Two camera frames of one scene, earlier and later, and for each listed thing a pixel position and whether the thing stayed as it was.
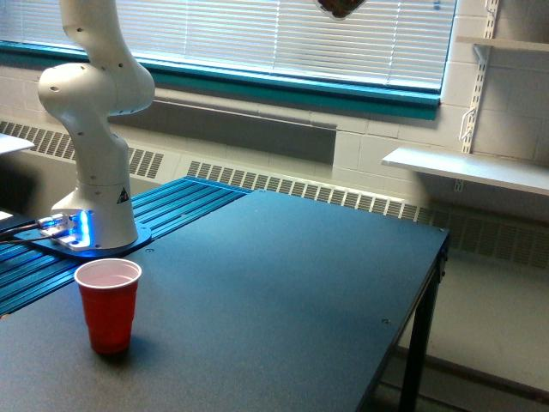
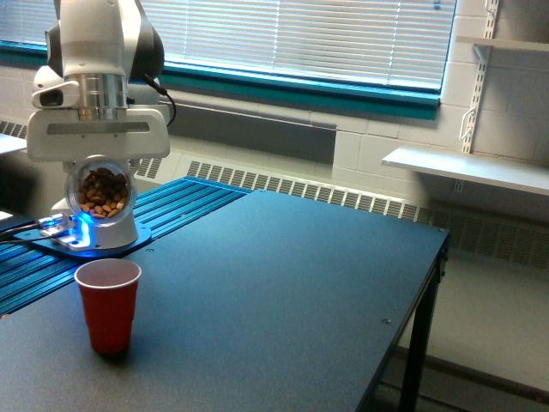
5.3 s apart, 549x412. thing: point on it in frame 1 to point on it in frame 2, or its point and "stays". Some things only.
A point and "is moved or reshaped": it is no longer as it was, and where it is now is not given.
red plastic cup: (109, 291) stays
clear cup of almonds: (340, 9) is moved or reshaped
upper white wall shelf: (505, 43) stays
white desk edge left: (9, 143) stays
